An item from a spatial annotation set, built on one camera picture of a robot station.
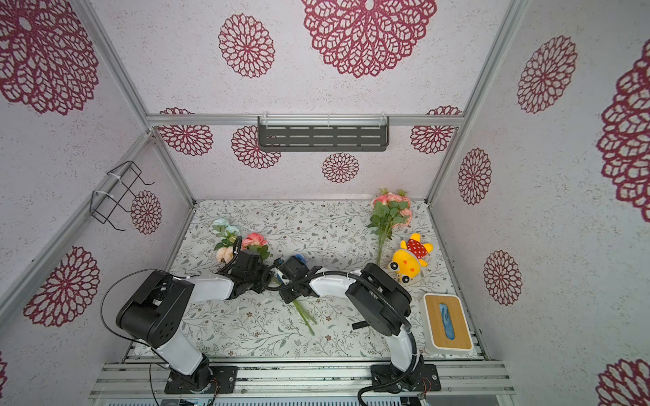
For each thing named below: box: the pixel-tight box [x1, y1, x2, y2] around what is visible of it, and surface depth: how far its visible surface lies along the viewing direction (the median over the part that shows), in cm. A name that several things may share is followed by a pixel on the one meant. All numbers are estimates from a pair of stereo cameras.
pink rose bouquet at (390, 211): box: [367, 187, 413, 267], surface depth 111 cm
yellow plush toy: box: [387, 233, 435, 284], surface depth 98 cm
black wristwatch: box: [351, 320, 370, 330], surface depth 87 cm
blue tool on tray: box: [438, 302, 457, 341], surface depth 83 cm
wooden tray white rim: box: [423, 292, 474, 353], surface depth 81 cm
